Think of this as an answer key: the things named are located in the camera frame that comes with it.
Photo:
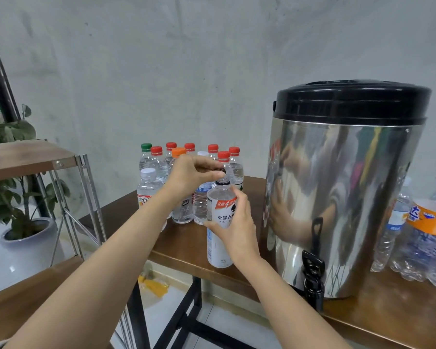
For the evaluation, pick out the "person's left hand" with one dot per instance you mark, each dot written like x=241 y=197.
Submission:
x=190 y=176

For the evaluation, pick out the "person's right hand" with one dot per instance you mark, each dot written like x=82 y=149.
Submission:
x=240 y=232

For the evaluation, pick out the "white-cap blue-label bottle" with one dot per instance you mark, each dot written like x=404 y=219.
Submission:
x=200 y=207

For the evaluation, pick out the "black bottle cap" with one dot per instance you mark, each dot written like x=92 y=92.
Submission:
x=223 y=181

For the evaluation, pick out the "orange cap clear plastic bottle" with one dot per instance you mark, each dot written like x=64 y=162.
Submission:
x=183 y=210

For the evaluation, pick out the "green red label plastic bottle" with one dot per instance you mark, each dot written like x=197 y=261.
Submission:
x=213 y=149

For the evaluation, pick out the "white patterned label plastic bottle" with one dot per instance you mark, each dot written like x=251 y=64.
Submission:
x=147 y=186

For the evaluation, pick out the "green label plastic water bottle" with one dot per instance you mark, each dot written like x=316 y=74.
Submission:
x=145 y=156

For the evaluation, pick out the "stainless steel water dispenser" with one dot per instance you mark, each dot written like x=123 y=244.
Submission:
x=341 y=185

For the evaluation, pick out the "slim blue label plastic bottle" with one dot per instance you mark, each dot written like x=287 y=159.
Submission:
x=389 y=232

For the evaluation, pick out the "wooden metal shelf rack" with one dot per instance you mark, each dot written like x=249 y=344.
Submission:
x=22 y=167

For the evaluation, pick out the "orange label black cap bottle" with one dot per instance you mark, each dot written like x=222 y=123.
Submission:
x=425 y=236

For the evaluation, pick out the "person's right forearm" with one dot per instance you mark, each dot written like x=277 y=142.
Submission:
x=291 y=309

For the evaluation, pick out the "person's left forearm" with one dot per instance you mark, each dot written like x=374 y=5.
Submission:
x=94 y=280

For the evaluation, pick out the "yellow debris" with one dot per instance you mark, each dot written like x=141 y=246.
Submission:
x=154 y=287

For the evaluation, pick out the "white plant pot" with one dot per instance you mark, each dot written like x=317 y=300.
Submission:
x=25 y=247

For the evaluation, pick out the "green potted plant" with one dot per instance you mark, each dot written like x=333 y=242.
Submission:
x=7 y=192

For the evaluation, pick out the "black metal table frame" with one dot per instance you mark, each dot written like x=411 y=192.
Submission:
x=185 y=320

